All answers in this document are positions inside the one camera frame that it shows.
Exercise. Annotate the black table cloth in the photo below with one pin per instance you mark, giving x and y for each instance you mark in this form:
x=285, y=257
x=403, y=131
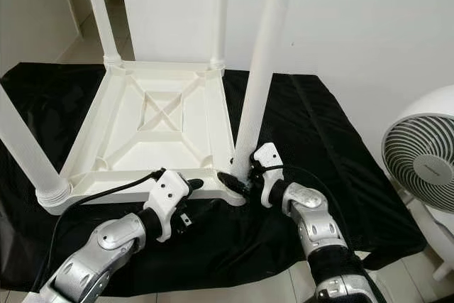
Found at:
x=362, y=204

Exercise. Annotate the white plastic children table top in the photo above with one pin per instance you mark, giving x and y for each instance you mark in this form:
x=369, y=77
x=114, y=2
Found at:
x=163, y=150

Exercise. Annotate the white standing fan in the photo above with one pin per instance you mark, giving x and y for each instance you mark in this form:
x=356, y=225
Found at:
x=422, y=157

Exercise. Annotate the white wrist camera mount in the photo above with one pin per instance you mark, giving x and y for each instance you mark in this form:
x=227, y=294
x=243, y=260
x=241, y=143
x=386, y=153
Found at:
x=169, y=193
x=269, y=164

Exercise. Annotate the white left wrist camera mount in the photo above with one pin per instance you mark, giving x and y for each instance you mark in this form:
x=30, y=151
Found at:
x=169, y=193

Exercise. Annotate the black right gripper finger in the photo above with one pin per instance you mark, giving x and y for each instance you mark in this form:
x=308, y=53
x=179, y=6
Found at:
x=231, y=182

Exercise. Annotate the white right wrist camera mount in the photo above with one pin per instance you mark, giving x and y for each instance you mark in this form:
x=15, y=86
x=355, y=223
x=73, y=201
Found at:
x=269, y=164

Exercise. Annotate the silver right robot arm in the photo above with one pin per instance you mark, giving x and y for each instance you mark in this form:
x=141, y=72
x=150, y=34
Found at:
x=319, y=221

